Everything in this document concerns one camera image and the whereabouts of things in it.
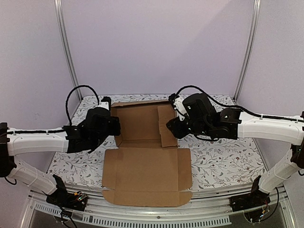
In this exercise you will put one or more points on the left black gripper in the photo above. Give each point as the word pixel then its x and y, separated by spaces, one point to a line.
pixel 117 131

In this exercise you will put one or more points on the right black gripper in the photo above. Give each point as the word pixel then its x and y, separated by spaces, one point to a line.
pixel 175 127

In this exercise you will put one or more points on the brown cardboard box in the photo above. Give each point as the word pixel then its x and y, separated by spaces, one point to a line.
pixel 147 168

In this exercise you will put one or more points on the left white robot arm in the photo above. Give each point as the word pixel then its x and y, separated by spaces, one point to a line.
pixel 14 142

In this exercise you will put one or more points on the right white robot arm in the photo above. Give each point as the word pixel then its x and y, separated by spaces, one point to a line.
pixel 235 122

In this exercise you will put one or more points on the floral patterned table mat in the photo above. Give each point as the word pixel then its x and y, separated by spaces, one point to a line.
pixel 213 164

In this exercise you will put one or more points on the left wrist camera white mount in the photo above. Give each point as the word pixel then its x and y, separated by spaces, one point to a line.
pixel 105 103

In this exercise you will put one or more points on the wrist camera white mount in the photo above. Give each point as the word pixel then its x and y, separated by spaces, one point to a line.
pixel 176 103
pixel 105 103

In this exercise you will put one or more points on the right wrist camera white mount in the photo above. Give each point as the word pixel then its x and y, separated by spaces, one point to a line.
pixel 176 103

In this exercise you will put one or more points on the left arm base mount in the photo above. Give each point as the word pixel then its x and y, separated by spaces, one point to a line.
pixel 64 199

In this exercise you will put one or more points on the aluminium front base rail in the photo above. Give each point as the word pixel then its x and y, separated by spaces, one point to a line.
pixel 207 209

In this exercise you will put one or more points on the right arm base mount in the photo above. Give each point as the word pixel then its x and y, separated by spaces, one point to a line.
pixel 251 200

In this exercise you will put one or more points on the right aluminium corner post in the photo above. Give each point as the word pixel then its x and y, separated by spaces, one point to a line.
pixel 249 48

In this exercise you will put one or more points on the aluminium corner post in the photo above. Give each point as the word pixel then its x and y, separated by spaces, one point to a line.
pixel 249 48
pixel 65 43

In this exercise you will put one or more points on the left aluminium corner post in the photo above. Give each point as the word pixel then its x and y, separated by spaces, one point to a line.
pixel 65 43

